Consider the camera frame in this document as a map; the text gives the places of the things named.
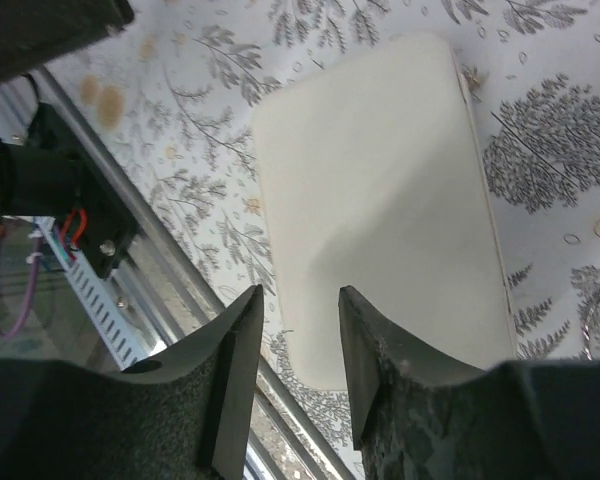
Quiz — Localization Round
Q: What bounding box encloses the small silver earring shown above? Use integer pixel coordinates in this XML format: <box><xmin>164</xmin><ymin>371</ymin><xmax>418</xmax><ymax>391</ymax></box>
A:
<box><xmin>462</xmin><ymin>65</ymin><xmax>489</xmax><ymax>96</ymax></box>

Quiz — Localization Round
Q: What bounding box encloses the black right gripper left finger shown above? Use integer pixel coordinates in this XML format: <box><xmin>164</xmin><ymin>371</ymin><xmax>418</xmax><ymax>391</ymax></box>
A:
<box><xmin>0</xmin><ymin>286</ymin><xmax>264</xmax><ymax>479</ymax></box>

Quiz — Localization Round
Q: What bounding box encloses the beige jewelry box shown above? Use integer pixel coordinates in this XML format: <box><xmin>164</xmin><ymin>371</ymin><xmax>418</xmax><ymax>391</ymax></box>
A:
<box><xmin>252</xmin><ymin>32</ymin><xmax>516</xmax><ymax>390</ymax></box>

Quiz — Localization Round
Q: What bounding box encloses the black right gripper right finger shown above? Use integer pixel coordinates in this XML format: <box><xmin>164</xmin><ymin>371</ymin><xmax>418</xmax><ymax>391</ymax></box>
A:
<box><xmin>338</xmin><ymin>286</ymin><xmax>600</xmax><ymax>479</ymax></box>

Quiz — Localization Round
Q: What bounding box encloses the floral patterned tablecloth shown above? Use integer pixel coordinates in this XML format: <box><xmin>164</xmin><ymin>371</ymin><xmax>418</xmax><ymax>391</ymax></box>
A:
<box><xmin>44</xmin><ymin>0</ymin><xmax>600</xmax><ymax>480</ymax></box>

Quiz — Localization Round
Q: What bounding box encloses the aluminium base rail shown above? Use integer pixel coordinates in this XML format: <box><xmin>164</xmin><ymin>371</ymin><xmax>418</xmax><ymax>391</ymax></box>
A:
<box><xmin>32</xmin><ymin>69</ymin><xmax>364</xmax><ymax>479</ymax></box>

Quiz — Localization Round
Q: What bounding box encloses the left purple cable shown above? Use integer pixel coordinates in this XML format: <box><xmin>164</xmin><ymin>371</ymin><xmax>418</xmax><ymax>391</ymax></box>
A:
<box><xmin>0</xmin><ymin>224</ymin><xmax>46</xmax><ymax>339</ymax></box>

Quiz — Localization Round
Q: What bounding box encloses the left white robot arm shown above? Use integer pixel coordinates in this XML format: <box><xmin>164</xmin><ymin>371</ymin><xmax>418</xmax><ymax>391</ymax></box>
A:
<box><xmin>0</xmin><ymin>1</ymin><xmax>137</xmax><ymax>278</ymax></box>

